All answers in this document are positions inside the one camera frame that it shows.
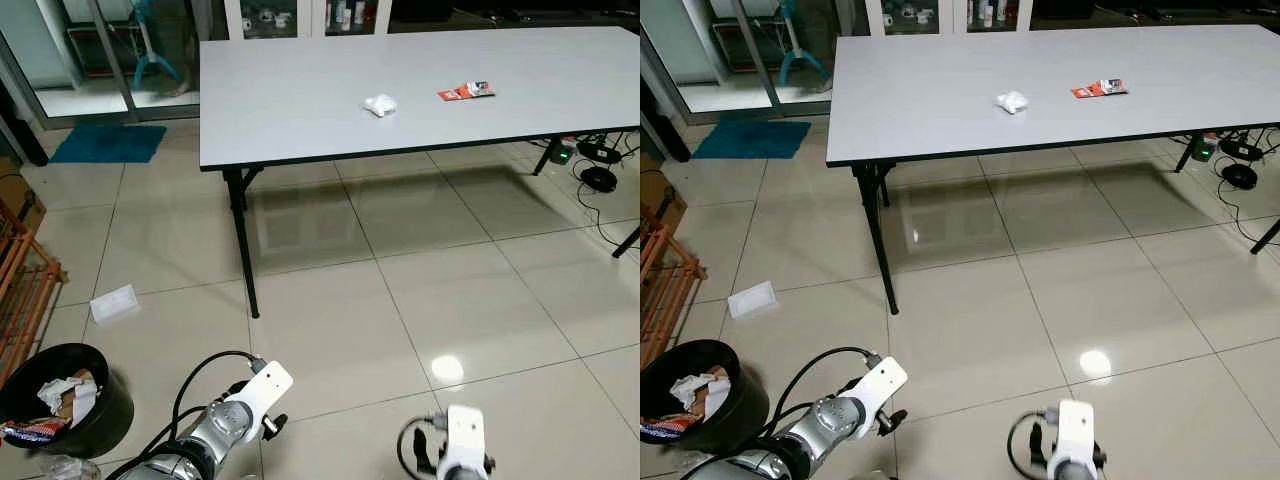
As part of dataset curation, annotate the teal floor rug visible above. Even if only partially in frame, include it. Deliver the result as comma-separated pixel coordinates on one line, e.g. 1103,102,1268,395
689,120,814,161
49,124,169,165

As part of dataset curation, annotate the white glass door cabinet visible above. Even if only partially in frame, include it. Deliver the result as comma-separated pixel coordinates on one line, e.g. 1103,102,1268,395
864,0,1033,37
224,0,393,40

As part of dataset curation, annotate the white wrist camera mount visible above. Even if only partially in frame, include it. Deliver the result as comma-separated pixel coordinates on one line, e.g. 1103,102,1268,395
857,355,910,422
438,404,489,478
1049,399,1099,478
242,359,296,422

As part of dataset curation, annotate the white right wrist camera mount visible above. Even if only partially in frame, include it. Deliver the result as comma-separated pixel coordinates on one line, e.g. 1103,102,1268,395
1049,399,1099,478
438,404,489,478

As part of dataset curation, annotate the red glove packaging card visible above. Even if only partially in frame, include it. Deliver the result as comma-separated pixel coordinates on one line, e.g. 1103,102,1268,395
436,80,497,103
1069,78,1130,100

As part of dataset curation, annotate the white crumpled paper trash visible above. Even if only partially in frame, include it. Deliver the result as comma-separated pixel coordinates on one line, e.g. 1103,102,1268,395
37,371,102,417
672,371,733,413

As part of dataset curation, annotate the orange wooden rack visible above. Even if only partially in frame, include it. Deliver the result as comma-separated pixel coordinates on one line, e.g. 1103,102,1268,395
0,193,67,387
640,198,708,373

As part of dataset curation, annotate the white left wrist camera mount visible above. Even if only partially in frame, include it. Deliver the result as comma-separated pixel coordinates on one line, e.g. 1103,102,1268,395
242,359,296,422
857,355,910,422

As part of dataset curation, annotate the black round rubbish bin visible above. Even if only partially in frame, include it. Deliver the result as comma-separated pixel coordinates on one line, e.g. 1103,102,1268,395
0,342,136,460
640,339,772,457

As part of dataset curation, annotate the red snack wrapper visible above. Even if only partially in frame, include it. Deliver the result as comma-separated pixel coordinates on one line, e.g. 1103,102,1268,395
640,417,701,443
0,419,72,444

